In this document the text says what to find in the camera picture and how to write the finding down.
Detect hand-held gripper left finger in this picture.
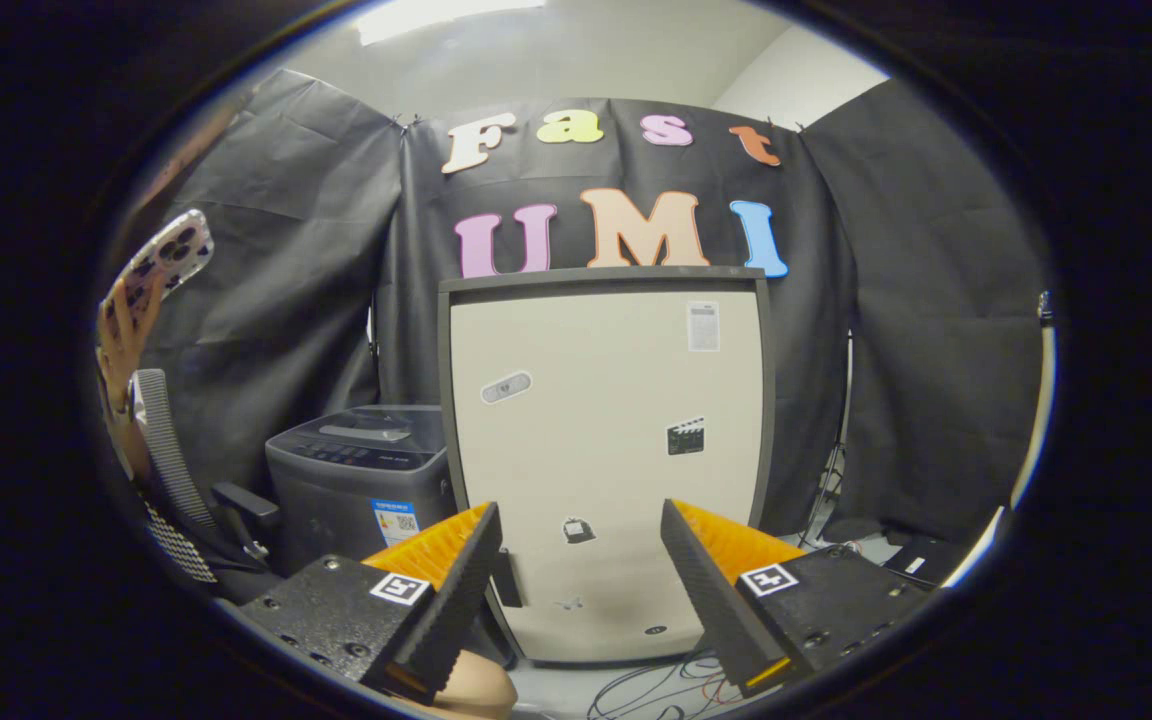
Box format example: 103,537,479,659
236,501,503,704

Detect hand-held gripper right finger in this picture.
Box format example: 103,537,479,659
660,497,937,699

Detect grey washing machine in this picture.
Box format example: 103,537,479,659
264,405,457,576

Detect dark washing machine lid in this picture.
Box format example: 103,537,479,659
281,405,447,448

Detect black tripod stand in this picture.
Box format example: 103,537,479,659
801,335,852,546

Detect black box with white label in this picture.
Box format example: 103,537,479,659
881,535,962,586

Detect white panel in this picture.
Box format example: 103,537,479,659
946,505,1012,586

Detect houndstooth patterned cloth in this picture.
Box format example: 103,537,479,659
146,500,222,586

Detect black office chair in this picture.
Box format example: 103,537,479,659
136,368,282,566

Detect white pole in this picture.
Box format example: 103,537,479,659
1008,290,1057,511

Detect black backdrop cloth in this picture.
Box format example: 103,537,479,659
136,68,1052,546

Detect smartphone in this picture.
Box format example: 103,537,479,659
101,208,215,321

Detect ceiling light panel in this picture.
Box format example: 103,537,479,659
356,0,547,46

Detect tangled floor cables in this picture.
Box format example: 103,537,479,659
586,645,737,720

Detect beige cabinet with dark frame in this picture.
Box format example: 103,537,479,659
436,265,777,666

